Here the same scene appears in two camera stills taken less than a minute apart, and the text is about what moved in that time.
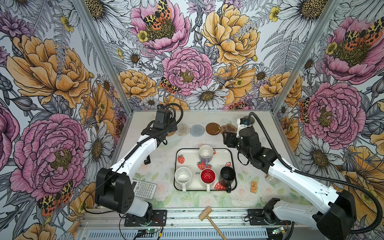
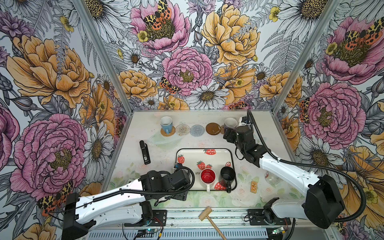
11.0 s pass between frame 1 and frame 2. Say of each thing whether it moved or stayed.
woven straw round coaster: stayed
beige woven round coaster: stayed
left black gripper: moved
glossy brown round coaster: stayed
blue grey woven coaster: stayed
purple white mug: moved
